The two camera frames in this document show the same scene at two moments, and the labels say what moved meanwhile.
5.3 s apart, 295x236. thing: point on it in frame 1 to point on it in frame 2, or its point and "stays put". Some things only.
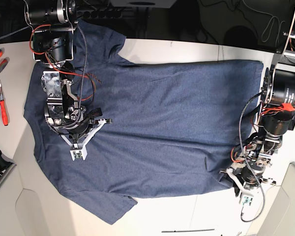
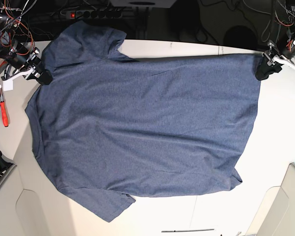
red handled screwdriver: [3, 106] stays put
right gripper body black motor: [251, 170] to [287, 46]
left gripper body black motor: [73, 121] to [20, 57]
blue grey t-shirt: [175, 129] stays put
